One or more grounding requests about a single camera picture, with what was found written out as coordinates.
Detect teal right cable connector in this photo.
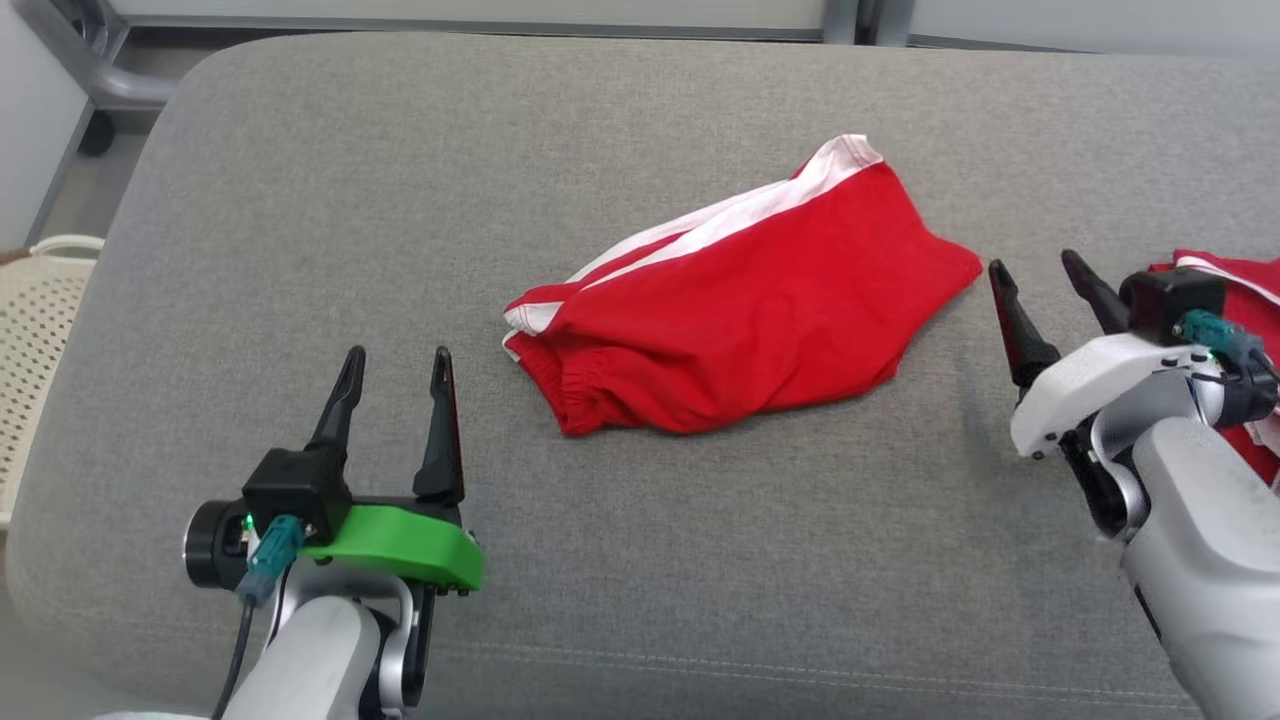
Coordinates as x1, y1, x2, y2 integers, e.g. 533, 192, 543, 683
1175, 310, 1266, 366

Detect teal left cable connector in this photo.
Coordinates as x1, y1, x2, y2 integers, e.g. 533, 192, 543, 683
235, 515, 306, 609

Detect cream perforated laundry basket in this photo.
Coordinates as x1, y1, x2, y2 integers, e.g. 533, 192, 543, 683
0, 235, 106, 531

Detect teal cable connector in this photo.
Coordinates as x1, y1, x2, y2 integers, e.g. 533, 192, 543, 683
235, 515, 306, 609
1175, 310, 1266, 366

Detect grey fabric sofa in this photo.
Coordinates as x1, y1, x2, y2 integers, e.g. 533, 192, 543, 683
5, 30, 1280, 720

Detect black left camera cable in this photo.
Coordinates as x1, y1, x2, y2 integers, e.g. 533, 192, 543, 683
210, 598, 257, 720

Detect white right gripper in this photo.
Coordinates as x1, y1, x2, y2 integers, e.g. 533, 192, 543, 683
988, 249, 1226, 461

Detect red white basketball jersey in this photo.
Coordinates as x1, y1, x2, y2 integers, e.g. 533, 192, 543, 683
1145, 248, 1280, 491

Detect red white basketball shorts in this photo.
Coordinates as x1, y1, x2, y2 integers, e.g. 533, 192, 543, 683
502, 134, 984, 438

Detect grey partition post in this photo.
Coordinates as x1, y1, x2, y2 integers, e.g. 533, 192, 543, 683
822, 0, 913, 48

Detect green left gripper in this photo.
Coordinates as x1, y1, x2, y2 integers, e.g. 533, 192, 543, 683
300, 346, 486, 598

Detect grey metal tube frame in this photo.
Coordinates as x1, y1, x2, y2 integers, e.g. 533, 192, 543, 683
15, 0, 181, 111

